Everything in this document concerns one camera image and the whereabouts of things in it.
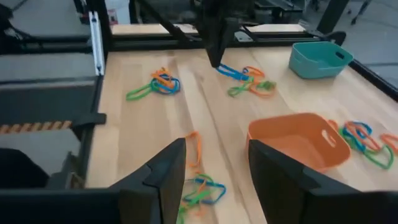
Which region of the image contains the teal plastic basket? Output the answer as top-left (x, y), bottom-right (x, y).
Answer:
top-left (288, 40), bottom-right (355, 80)

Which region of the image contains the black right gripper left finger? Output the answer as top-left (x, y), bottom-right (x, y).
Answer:
top-left (0, 138), bottom-right (187, 224)

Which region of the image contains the black hazard-striped floor mat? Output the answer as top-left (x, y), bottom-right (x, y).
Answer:
top-left (0, 120), bottom-right (82, 175)

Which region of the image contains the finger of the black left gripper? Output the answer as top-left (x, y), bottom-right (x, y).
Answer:
top-left (217, 18), bottom-right (241, 65)
top-left (203, 18), bottom-right (223, 68)

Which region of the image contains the silver aluminium rail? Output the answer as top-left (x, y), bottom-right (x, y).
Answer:
top-left (88, 11), bottom-right (106, 77)

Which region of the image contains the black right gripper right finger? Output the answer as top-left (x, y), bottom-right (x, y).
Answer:
top-left (248, 139), bottom-right (398, 224)

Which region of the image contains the orange plastic basket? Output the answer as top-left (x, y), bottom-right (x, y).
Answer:
top-left (246, 112), bottom-right (352, 174)

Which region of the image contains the black pole stand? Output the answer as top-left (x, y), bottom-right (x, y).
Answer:
top-left (315, 0), bottom-right (351, 35)

